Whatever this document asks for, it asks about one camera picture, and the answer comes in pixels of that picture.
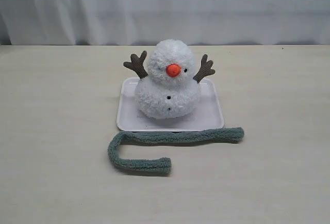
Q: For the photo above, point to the green fuzzy scarf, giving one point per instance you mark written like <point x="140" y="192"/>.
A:
<point x="163" y="165"/>

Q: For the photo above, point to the white plush snowman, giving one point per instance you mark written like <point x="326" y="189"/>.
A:
<point x="169" y="82"/>

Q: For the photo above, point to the white curtain backdrop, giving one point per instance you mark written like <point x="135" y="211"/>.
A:
<point x="145" y="22"/>

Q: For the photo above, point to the white rectangular tray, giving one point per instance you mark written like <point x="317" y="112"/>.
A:
<point x="208" y="114"/>

